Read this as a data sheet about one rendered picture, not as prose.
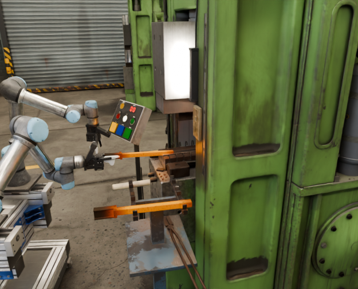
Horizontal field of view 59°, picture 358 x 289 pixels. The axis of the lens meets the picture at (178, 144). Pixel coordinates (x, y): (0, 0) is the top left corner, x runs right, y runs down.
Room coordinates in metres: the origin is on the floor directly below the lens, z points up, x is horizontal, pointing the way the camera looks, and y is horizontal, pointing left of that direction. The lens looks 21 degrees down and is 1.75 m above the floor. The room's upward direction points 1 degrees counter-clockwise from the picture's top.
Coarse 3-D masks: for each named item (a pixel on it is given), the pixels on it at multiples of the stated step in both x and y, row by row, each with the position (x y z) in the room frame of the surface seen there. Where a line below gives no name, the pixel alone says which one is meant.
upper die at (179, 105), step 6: (156, 96) 1.94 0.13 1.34; (156, 102) 1.94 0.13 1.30; (162, 102) 1.79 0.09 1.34; (168, 102) 1.78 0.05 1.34; (174, 102) 1.79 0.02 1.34; (180, 102) 1.80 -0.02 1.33; (186, 102) 1.81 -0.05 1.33; (192, 102) 1.82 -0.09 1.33; (162, 108) 1.79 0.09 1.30; (168, 108) 1.78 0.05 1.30; (174, 108) 1.79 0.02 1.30; (180, 108) 1.80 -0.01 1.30; (186, 108) 1.81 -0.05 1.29; (192, 108) 1.82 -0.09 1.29
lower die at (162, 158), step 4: (168, 148) 1.98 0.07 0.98; (172, 148) 1.98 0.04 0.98; (176, 148) 1.98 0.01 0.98; (180, 148) 1.95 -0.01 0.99; (184, 148) 1.95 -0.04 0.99; (188, 148) 1.95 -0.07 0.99; (192, 148) 1.92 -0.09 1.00; (184, 152) 1.85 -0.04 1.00; (188, 152) 1.86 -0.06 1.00; (192, 152) 1.87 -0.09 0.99; (160, 156) 1.89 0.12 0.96; (164, 156) 1.81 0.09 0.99; (172, 156) 1.81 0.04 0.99; (180, 156) 1.81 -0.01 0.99; (184, 156) 1.81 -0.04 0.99; (188, 156) 1.81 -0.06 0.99; (192, 156) 1.82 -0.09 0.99; (160, 160) 1.89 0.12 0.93; (164, 160) 1.78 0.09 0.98; (168, 160) 1.77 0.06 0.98; (172, 160) 1.78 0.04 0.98; (180, 160) 1.79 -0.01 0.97; (184, 160) 1.80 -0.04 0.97; (188, 160) 1.81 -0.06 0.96; (164, 164) 1.78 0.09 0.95; (164, 168) 1.79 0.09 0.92
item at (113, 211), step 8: (184, 200) 1.21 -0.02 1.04; (96, 208) 1.14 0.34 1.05; (104, 208) 1.14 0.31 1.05; (112, 208) 1.14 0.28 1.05; (120, 208) 1.15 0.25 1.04; (128, 208) 1.15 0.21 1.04; (136, 208) 1.15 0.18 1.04; (144, 208) 1.16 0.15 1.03; (152, 208) 1.16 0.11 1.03; (160, 208) 1.17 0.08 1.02; (168, 208) 1.17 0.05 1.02; (176, 208) 1.18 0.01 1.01; (96, 216) 1.13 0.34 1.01; (104, 216) 1.13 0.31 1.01; (112, 216) 1.14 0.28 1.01
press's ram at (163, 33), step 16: (160, 32) 1.78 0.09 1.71; (176, 32) 1.74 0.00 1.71; (192, 32) 1.76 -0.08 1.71; (160, 48) 1.79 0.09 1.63; (176, 48) 1.74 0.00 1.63; (160, 64) 1.80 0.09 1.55; (176, 64) 1.74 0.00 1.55; (160, 80) 1.81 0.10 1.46; (176, 80) 1.74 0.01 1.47; (176, 96) 1.74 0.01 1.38
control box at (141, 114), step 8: (120, 104) 2.45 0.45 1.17; (128, 104) 2.39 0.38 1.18; (136, 104) 2.32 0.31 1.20; (120, 112) 2.41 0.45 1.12; (128, 112) 2.34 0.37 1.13; (136, 112) 2.27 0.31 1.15; (144, 112) 2.24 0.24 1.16; (112, 120) 2.43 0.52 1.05; (120, 120) 2.36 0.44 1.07; (128, 120) 2.29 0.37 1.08; (136, 120) 2.23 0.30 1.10; (144, 120) 2.24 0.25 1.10; (136, 128) 2.19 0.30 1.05; (144, 128) 2.24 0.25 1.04; (120, 136) 2.26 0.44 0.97; (136, 136) 2.19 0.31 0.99; (136, 144) 2.19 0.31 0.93
